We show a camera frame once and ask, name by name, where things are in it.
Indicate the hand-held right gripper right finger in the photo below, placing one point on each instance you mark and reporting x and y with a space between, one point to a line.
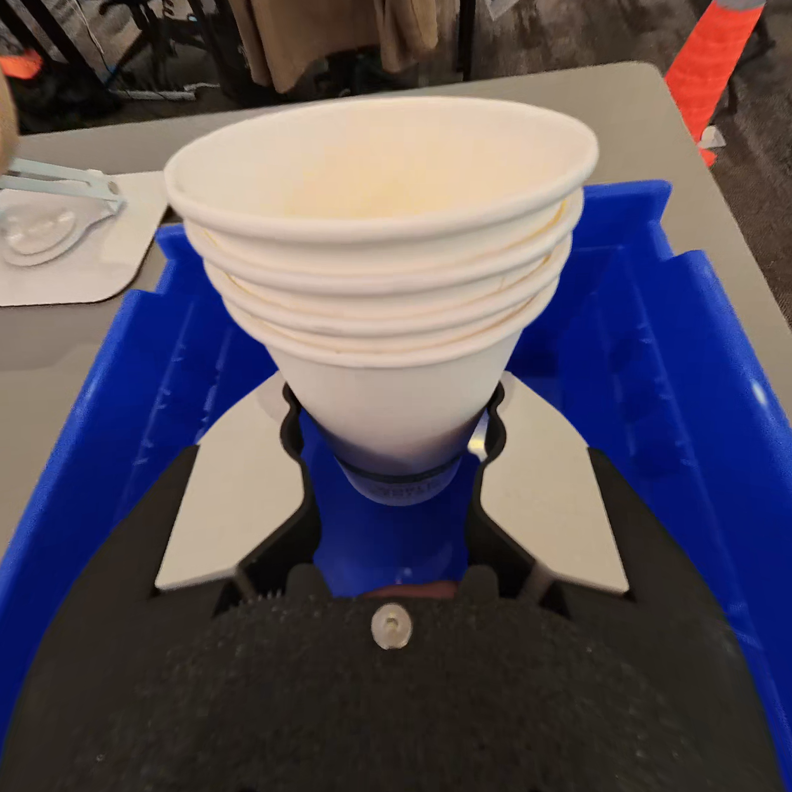
550 495

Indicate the orange plastic object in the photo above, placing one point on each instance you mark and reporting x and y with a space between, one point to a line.
21 64

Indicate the wooden document stand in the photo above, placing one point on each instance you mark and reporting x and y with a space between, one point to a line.
93 266

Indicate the blue plastic bin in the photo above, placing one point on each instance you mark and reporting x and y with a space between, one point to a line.
649 340

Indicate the hanging beige coat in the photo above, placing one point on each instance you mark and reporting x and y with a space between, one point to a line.
309 37

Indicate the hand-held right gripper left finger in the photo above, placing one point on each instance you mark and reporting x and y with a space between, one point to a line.
235 495

